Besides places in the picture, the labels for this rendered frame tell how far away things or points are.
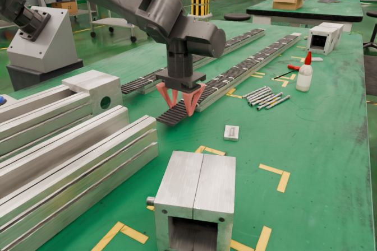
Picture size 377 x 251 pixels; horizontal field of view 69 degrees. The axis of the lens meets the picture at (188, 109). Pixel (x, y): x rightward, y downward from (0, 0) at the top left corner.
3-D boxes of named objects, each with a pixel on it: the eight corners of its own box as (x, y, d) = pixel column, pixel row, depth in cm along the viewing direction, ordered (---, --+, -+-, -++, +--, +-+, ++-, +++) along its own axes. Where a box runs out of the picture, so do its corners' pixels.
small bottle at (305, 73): (292, 88, 83) (300, 50, 78) (300, 86, 85) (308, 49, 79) (302, 92, 80) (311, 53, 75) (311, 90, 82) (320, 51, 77)
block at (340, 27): (313, 41, 136) (317, 21, 131) (339, 45, 130) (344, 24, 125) (308, 45, 128) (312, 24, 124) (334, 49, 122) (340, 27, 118)
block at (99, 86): (92, 100, 76) (87, 67, 71) (124, 112, 70) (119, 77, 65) (63, 112, 69) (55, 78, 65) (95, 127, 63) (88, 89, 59)
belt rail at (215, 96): (293, 38, 142) (293, 32, 140) (300, 39, 139) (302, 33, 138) (187, 108, 72) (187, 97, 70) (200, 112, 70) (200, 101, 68)
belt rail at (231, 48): (258, 33, 151) (258, 28, 150) (265, 35, 149) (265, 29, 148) (134, 91, 81) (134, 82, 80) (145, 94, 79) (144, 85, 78)
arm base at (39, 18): (37, 10, 103) (20, 37, 101) (19, -5, 96) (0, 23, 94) (52, 15, 99) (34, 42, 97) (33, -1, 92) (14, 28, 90)
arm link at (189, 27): (160, -13, 52) (140, 26, 51) (212, -11, 46) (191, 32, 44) (187, 27, 62) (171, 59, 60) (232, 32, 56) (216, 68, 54)
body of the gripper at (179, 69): (191, 91, 58) (190, 56, 54) (154, 81, 63) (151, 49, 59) (207, 81, 62) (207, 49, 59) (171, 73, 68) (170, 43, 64)
